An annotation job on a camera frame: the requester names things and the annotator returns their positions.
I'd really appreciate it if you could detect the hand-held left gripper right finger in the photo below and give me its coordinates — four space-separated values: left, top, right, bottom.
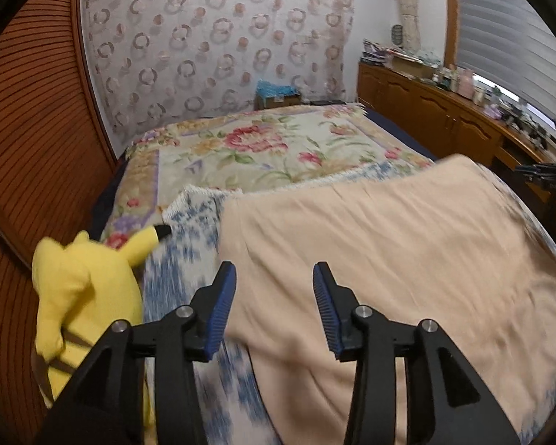
312 261 522 445

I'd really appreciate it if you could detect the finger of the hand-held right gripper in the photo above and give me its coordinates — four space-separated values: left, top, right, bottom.
514 163 550 182

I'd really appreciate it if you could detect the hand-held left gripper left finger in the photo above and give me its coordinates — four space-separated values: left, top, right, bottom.
42 261 238 445

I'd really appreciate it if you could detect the peach printed T-shirt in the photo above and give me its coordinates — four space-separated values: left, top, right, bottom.
218 153 556 445

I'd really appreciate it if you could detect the blue floral bed sheet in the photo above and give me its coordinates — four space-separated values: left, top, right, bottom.
141 158 556 445

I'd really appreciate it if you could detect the pink thermos bottle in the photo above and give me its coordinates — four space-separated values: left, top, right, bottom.
456 67 474 99

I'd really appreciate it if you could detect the grey window blind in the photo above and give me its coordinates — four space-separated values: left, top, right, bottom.
454 0 556 119

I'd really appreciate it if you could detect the wooden sideboard cabinet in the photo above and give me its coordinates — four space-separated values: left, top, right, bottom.
357 62 556 205

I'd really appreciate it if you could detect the yellow plush toy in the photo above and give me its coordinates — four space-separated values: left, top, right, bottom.
32 224 172 445

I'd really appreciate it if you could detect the pink flower blanket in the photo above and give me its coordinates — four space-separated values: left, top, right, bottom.
99 102 438 242

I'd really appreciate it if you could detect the pile of papers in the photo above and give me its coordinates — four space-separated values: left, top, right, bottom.
361 39 446 79

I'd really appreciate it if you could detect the beige tied curtain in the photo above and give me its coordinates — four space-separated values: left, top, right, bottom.
391 0 422 54

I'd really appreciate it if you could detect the cardboard box with blue cloth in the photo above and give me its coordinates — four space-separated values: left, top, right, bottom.
255 80 302 111

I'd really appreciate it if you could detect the wooden louvered wardrobe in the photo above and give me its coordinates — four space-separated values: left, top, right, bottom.
0 0 121 409

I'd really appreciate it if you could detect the circle patterned curtain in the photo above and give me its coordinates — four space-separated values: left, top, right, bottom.
80 0 357 135

